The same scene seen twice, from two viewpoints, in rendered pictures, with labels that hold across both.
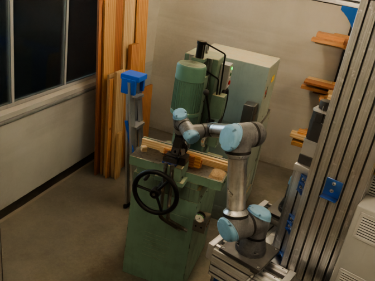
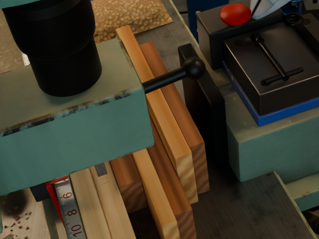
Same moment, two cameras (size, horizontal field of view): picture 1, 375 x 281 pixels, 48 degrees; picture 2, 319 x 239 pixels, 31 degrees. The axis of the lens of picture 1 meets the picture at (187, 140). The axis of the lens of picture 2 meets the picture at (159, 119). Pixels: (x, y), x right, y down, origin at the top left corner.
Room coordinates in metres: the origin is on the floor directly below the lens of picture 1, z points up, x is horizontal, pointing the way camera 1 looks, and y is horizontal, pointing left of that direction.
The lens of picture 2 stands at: (2.52, 0.39, 1.37)
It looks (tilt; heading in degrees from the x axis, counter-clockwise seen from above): 46 degrees down; 245
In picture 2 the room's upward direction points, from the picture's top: 11 degrees counter-clockwise
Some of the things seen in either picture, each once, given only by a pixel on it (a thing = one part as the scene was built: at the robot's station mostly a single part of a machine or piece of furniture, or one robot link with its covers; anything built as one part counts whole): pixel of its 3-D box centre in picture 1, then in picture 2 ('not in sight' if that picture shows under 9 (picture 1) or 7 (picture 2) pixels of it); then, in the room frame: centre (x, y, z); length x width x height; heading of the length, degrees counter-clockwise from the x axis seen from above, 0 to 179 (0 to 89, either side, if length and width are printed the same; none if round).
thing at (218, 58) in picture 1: (197, 106); not in sight; (2.72, -0.03, 1.16); 0.22 x 0.22 x 0.72; 75
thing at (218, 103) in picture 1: (217, 105); not in sight; (2.60, -0.16, 1.23); 0.09 x 0.08 x 0.15; 165
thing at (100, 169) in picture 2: not in sight; (96, 155); (2.43, 0.05, 0.97); 0.01 x 0.01 x 0.05; 75
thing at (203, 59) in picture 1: (200, 54); not in sight; (2.57, 0.01, 1.54); 0.08 x 0.08 x 0.17; 75
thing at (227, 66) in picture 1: (225, 75); not in sight; (2.71, -0.17, 1.40); 0.10 x 0.06 x 0.16; 165
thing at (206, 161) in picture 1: (201, 160); (74, 88); (2.39, -0.11, 0.92); 0.55 x 0.02 x 0.04; 75
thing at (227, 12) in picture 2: not in sight; (235, 14); (2.25, 0.01, 1.02); 0.03 x 0.03 x 0.01
